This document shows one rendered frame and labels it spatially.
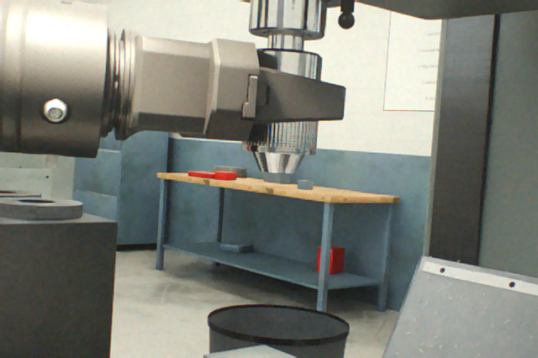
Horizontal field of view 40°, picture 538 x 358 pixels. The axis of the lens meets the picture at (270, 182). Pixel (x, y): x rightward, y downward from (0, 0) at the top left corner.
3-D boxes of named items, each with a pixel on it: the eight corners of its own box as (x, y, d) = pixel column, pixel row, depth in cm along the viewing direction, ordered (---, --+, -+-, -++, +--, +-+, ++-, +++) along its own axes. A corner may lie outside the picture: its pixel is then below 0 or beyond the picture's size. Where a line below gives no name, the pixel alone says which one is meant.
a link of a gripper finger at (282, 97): (338, 130, 45) (239, 121, 43) (342, 76, 45) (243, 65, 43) (348, 130, 43) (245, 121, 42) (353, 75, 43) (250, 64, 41)
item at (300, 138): (316, 155, 49) (322, 75, 48) (315, 155, 44) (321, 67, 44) (245, 150, 49) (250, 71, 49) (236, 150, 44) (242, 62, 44)
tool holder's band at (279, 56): (322, 75, 48) (323, 60, 48) (321, 67, 44) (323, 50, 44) (250, 71, 49) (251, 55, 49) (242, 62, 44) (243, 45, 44)
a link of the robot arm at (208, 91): (266, 2, 39) (27, -29, 36) (252, 186, 40) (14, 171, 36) (216, 33, 51) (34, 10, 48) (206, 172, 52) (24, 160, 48)
